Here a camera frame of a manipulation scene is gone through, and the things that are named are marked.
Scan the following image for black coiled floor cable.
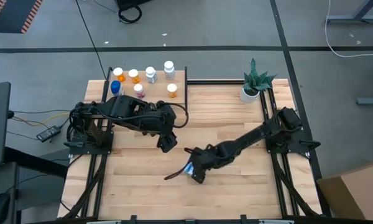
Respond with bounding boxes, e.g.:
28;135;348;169
117;4;143;25

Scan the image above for grey metal bar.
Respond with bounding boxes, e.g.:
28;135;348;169
356;96;373;106

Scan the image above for blue-capped medicine bottle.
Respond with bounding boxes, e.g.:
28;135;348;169
110;80;125;96

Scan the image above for brown cardboard box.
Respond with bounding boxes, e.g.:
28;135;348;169
316;159;373;223

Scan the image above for small white blue bottle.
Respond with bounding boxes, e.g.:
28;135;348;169
185;159;196;176

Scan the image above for wooden shelf black metal frame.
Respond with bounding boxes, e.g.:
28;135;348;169
103;65;189;106

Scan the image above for black power adapter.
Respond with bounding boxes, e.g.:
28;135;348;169
36;124;62;143

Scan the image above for pink bottle white cap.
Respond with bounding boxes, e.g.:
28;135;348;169
133;83;145;100

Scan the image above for white bottle light-blue label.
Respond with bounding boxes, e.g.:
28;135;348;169
145;66;159;85

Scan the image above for grey metal table leg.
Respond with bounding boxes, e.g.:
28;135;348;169
326;0;373;25

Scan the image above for orange pill bottle white cap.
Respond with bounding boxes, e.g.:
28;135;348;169
127;68;142;85
113;67;126;83
166;83;178;99

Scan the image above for long black floor cable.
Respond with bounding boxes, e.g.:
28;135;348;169
75;0;109;80

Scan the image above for black aluminium table frame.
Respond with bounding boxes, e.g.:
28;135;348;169
57;66;332;224

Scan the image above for dark side desk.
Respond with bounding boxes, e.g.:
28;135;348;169
0;146;70;224

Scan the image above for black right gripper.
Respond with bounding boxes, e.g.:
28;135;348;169
163;142;237;185

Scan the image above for orange black striped mat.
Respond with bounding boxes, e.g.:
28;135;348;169
0;0;45;35

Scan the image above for black floor tape line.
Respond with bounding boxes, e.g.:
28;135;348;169
268;0;332;216
0;45;373;54

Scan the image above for white floor cable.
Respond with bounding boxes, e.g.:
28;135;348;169
324;0;373;58

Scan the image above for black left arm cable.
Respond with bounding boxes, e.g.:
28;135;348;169
156;100;190;129

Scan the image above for green plant white pot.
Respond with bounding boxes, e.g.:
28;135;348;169
239;57;279;105

